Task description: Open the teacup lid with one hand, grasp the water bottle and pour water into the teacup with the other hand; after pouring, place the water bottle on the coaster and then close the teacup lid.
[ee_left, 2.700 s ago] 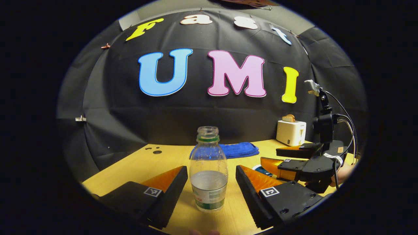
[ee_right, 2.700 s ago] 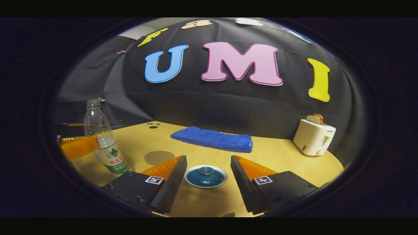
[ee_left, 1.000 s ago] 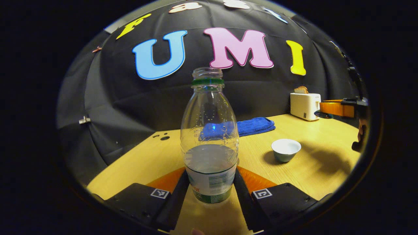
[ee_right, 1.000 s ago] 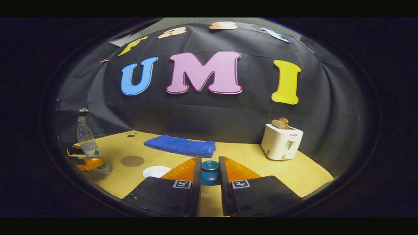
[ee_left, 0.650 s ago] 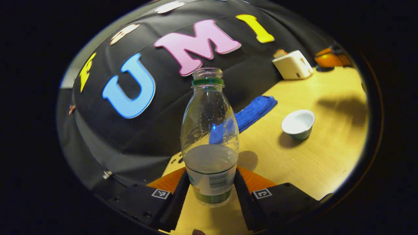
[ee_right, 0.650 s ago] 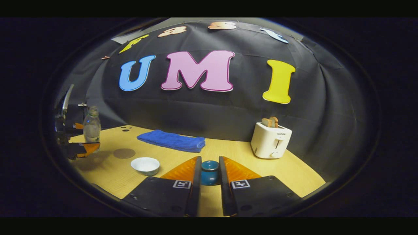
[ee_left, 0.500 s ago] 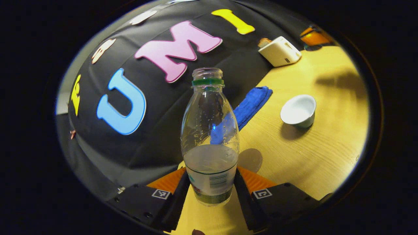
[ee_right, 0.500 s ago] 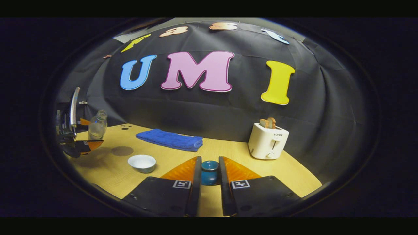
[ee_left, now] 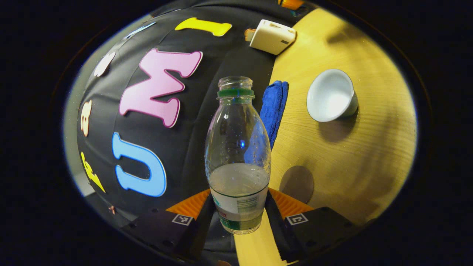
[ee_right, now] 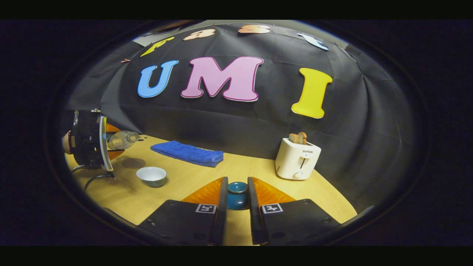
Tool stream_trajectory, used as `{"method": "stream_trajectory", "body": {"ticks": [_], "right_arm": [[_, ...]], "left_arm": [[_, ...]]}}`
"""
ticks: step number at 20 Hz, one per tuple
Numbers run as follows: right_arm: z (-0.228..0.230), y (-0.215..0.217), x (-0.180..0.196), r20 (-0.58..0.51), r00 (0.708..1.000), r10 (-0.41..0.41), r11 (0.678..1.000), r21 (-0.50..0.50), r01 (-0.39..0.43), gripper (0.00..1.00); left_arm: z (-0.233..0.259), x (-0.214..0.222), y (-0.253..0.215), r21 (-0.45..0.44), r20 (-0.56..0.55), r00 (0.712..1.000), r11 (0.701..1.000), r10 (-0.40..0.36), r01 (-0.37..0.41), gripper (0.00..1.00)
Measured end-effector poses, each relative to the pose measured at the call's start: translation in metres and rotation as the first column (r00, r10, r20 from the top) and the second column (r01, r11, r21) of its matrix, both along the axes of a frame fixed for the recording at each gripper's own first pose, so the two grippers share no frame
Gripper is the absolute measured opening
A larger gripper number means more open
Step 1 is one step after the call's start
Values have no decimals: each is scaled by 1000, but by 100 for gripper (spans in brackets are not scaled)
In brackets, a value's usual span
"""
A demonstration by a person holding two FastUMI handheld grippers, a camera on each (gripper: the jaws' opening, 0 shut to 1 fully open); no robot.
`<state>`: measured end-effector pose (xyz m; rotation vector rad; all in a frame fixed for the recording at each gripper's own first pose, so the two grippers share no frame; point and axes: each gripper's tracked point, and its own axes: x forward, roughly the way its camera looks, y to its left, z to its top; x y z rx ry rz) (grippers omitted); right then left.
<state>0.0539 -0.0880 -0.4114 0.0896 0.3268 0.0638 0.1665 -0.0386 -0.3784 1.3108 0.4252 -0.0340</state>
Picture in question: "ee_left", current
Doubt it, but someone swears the black backdrop cloth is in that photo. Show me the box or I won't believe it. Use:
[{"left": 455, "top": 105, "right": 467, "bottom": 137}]
[{"left": 76, "top": 2, "right": 296, "bottom": 237}]

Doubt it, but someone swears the grey-blue teacup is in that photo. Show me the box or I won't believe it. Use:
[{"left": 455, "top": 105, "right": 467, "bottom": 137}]
[{"left": 306, "top": 68, "right": 359, "bottom": 123}]

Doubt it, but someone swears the clear plastic water bottle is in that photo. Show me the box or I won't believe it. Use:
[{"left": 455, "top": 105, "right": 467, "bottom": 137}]
[{"left": 204, "top": 76, "right": 272, "bottom": 235}]

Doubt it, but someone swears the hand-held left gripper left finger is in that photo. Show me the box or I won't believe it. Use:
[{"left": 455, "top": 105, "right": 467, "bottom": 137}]
[{"left": 121, "top": 188, "right": 217, "bottom": 263}]

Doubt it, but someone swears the white toaster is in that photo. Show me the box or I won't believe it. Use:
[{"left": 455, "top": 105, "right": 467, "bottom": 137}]
[{"left": 249, "top": 19, "right": 297, "bottom": 56}]

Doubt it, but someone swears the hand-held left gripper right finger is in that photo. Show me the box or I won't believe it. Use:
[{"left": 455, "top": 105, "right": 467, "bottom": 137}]
[{"left": 264, "top": 187, "right": 362, "bottom": 263}]

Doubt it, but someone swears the blue folded towel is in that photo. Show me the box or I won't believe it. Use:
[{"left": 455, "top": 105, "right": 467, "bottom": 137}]
[{"left": 259, "top": 80, "right": 290, "bottom": 150}]

